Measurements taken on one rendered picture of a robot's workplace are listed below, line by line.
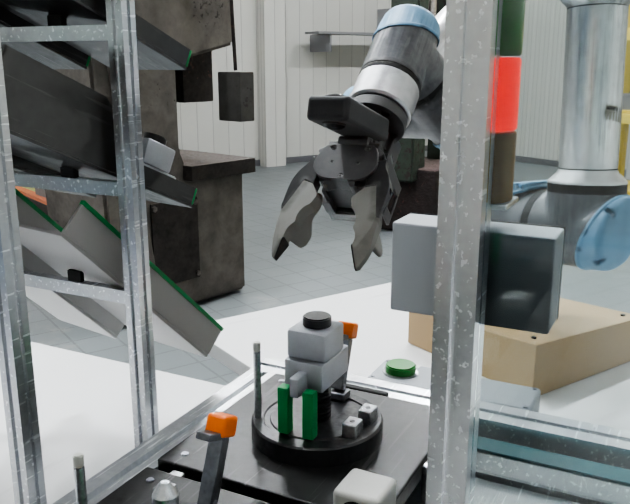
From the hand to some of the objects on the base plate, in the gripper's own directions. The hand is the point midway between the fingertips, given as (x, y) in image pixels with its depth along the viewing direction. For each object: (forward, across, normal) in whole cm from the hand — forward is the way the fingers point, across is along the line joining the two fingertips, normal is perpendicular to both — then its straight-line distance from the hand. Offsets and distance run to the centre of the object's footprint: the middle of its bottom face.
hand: (314, 251), depth 75 cm
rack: (+30, +36, -14) cm, 49 cm away
